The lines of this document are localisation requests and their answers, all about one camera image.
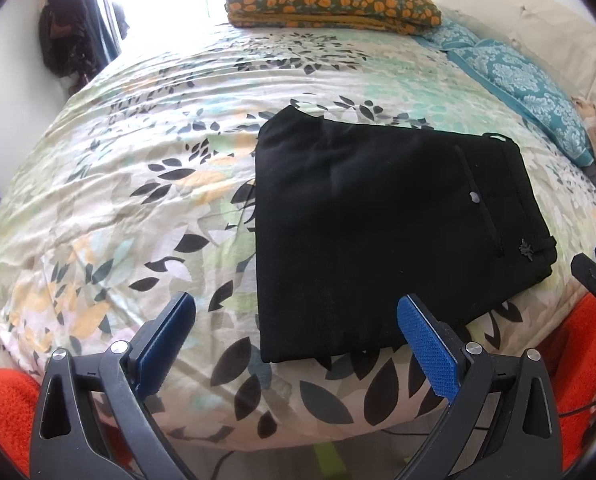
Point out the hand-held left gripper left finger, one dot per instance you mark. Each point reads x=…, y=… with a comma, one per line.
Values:
x=165, y=345

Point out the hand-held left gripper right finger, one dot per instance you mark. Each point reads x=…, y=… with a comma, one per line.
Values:
x=428, y=350

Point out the black pants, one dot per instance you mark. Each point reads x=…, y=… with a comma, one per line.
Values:
x=353, y=210

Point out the beige cloth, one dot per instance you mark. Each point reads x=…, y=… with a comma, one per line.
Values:
x=590, y=120

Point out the yellow green floor item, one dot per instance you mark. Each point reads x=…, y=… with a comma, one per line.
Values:
x=330, y=462

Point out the person's orange fleece clothing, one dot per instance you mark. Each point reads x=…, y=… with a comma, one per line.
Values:
x=8, y=410

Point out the teal damask pillow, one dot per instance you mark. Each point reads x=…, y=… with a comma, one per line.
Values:
x=450, y=37
x=528, y=90

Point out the bed with leaf print sheet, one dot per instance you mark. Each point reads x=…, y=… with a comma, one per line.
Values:
x=128, y=160

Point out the cream padded headboard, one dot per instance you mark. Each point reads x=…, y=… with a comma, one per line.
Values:
x=528, y=10

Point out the blue curtain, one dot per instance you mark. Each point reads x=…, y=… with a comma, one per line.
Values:
x=103, y=10

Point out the dark hanging clothes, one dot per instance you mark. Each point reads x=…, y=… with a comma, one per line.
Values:
x=63, y=10

